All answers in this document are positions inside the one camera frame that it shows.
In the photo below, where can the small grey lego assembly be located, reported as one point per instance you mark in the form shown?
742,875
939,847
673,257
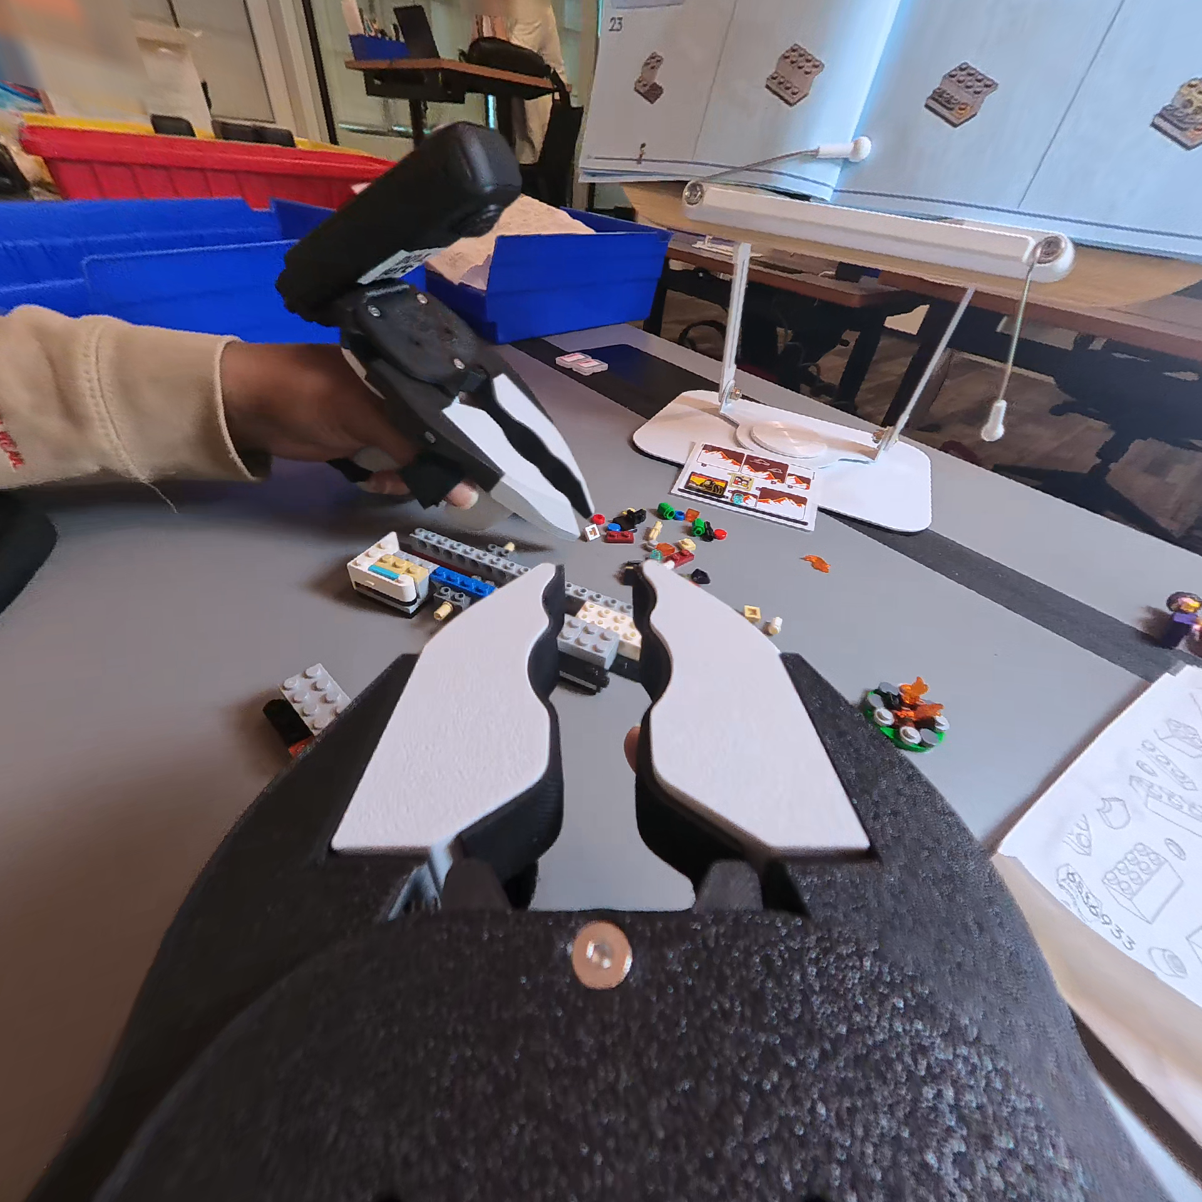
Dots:
316,694

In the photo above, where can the open instruction booklet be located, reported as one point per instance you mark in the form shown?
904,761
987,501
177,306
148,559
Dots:
939,93

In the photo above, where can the white book stand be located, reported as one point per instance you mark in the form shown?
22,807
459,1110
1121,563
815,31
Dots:
874,488

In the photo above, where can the green round lego campfire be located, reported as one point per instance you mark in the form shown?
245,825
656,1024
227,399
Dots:
907,718

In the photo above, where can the pile of lego pieces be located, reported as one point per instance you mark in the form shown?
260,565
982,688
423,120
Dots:
620,536

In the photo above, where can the purple lego minifigure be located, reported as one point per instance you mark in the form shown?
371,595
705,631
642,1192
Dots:
1181,619

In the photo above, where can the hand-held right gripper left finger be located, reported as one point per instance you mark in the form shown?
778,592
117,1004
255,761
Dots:
451,741

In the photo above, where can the yellow plastic bin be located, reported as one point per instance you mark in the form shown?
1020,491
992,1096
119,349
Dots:
85,121

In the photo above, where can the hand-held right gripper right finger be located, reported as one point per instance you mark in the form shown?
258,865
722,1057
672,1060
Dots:
742,741

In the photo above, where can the long grey lego build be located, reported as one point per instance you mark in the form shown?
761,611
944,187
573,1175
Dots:
460,555

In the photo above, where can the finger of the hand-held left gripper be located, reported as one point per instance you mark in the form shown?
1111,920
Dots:
526,498
536,422

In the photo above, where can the black bag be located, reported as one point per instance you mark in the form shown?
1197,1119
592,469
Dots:
507,57

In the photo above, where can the long brown table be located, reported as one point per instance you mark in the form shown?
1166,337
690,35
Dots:
1127,323

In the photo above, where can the black laptop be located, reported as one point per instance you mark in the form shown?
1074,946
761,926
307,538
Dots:
419,33

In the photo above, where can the person's left forearm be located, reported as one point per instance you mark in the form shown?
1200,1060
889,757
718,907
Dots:
114,393

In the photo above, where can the person's left hand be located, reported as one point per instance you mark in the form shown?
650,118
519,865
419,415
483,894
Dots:
301,403

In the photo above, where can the person's right hand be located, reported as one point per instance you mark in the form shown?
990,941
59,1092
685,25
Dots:
633,748

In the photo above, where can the printed white paper bag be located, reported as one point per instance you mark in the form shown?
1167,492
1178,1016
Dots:
1127,844

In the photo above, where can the lego sticker sheet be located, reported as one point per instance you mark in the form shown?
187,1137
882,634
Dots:
752,488

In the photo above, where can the brown background desk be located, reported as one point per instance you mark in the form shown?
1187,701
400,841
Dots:
451,67

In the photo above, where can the red plastic bin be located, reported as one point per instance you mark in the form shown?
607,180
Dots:
188,169

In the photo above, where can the black mesh armrest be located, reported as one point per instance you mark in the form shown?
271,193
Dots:
24,553

